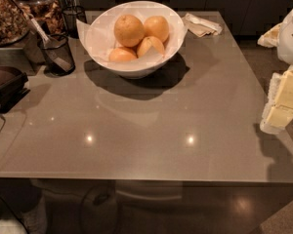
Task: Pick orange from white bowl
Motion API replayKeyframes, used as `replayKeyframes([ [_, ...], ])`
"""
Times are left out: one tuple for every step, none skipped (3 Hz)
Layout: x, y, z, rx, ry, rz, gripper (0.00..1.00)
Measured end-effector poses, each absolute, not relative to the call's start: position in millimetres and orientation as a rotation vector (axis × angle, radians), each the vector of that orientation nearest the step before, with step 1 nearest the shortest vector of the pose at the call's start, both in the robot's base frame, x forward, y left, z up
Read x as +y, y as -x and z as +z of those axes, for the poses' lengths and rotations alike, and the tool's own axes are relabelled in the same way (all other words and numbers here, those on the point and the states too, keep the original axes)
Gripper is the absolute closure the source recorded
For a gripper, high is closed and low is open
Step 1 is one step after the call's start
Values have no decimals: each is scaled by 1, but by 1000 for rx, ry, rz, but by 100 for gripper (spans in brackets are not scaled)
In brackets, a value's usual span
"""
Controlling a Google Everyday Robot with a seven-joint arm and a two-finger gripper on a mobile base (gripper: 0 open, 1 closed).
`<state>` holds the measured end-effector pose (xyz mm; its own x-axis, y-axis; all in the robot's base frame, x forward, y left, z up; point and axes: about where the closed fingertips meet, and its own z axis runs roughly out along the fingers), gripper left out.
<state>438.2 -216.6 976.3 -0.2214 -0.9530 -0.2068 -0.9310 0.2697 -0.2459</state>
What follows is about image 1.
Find orange front right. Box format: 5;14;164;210
137;36;165;58

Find large snack bowl left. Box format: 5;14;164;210
0;0;29;47

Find white paper bowl liner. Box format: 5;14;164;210
75;1;188;72

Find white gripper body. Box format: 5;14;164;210
277;9;293;65

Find orange front left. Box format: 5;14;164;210
108;47;137;62

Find large orange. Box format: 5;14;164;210
113;15;145;47

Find black mesh cup front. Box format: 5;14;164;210
37;33;76;77

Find white ceramic bowl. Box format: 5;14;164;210
84;0;186;80

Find dark brown tray box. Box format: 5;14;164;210
0;66;28;113

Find folded white paper napkins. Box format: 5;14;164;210
182;13;223;37

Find black mesh cup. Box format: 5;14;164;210
37;33;76;77
63;6;87;39

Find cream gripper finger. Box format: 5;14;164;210
260;65;293;135
257;23;281;48

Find glass jar with snacks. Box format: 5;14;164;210
18;0;65;34

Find black mesh cup rear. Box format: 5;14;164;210
63;6;87;39

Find orange top right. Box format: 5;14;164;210
144;16;169;43

